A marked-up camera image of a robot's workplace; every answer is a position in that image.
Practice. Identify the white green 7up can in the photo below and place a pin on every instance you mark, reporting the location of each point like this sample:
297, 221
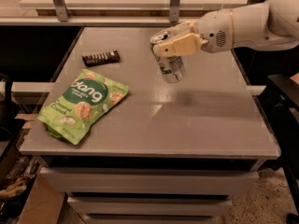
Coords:
172, 68

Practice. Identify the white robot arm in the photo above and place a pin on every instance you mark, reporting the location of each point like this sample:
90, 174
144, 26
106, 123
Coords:
270, 25

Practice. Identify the brown cardboard box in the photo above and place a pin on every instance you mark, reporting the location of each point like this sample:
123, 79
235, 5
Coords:
43, 205

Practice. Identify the dark chocolate bar wrapper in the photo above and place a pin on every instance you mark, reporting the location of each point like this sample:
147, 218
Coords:
95, 59

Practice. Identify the middle metal bracket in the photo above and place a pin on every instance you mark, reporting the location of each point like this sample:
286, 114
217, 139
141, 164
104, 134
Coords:
174, 10

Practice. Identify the left metal bracket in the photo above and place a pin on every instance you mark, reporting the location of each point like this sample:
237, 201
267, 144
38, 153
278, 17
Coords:
61, 10

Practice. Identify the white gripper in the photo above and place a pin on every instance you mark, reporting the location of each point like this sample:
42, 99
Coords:
214, 32

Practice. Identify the green Dang snack bag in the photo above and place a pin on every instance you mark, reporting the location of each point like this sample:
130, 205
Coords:
86, 100

